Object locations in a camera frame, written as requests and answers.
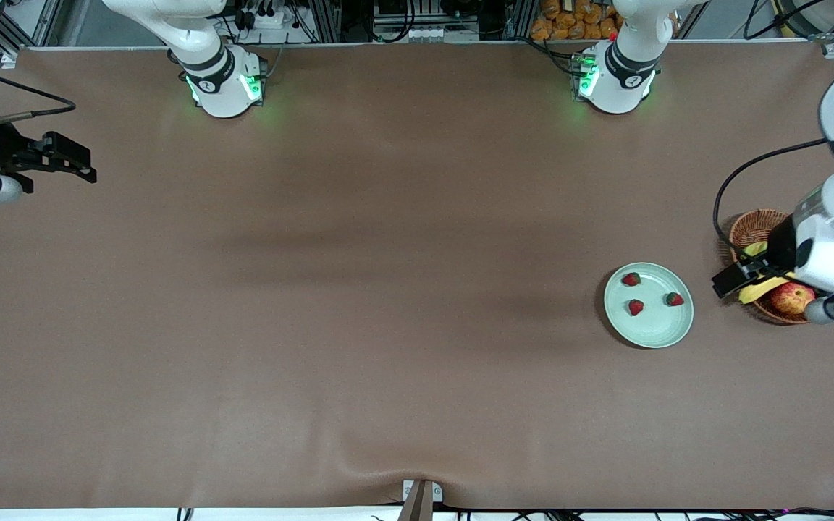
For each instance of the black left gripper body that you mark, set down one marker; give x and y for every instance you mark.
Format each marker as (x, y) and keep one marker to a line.
(781, 247)

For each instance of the red strawberry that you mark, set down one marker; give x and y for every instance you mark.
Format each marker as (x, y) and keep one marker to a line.
(675, 299)
(631, 278)
(635, 307)

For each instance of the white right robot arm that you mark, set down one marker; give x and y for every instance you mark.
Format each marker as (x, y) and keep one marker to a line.
(221, 87)

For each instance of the light green plate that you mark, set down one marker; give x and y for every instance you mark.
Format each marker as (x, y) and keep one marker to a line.
(652, 329)

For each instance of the yellow banana bunch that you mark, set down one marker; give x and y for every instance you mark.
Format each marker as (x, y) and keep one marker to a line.
(754, 291)

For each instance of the brown wicker basket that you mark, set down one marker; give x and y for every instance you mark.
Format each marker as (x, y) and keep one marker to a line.
(754, 226)

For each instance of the red yellow apple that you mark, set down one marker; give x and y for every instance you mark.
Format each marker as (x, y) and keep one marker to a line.
(792, 298)

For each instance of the white power strip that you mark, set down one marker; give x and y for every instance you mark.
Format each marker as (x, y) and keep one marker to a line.
(261, 18)

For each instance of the orange bread rolls pile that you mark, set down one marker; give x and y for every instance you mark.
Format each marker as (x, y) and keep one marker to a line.
(569, 18)

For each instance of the brown table mat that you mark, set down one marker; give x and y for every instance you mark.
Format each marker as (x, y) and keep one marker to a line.
(417, 217)

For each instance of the white terminal block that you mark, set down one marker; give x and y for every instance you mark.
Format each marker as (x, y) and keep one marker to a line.
(426, 33)

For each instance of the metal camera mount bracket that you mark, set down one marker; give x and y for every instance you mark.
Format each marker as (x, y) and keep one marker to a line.
(418, 499)

